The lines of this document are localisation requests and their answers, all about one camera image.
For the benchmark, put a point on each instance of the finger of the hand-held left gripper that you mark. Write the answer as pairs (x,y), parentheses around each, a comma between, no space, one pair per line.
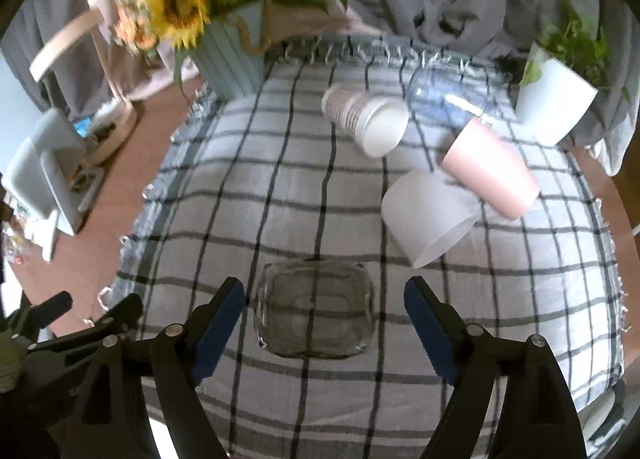
(117,314)
(47,310)

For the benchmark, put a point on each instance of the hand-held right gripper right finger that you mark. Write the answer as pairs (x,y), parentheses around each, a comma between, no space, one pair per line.
(425,326)

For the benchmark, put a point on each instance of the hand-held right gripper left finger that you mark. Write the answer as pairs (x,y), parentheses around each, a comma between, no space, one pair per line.
(215,326)

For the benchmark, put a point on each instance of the clear square glass cup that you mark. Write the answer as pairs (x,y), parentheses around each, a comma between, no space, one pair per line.
(315,311)

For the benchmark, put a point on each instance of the frosted white plastic cup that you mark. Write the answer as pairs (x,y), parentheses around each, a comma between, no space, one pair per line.
(425,214)

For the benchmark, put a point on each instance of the pink plastic cup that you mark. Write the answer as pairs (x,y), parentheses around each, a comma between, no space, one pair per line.
(492,169)

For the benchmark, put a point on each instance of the striped pink paper cup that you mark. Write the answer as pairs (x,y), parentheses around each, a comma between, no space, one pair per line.
(382,126)

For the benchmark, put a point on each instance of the clear bluish plastic cup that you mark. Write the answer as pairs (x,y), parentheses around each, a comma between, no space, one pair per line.
(435,94)

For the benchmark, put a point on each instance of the grey white desktop device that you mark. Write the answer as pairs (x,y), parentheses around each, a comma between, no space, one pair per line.
(35,159)

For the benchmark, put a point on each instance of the plaid fringed tablecloth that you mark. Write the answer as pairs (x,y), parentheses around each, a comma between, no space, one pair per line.
(300,179)

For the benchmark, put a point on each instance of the white plant pot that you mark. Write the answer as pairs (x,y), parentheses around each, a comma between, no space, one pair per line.
(552,99)

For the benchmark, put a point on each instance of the wooden chair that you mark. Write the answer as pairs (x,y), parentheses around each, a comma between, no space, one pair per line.
(55,46)

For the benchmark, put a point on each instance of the light blue ribbed vase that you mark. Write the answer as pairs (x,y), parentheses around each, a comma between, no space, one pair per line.
(232,56)

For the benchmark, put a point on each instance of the orange flower bunch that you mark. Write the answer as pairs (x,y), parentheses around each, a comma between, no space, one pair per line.
(135,34)

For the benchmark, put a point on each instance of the yellow sunflower bouquet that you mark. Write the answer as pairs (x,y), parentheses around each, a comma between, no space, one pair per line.
(180,4)

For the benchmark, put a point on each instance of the beige cloth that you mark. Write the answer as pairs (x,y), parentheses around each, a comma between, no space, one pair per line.
(310,19)

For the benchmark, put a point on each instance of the green leafy plant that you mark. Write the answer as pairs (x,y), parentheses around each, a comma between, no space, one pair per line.
(580,41)

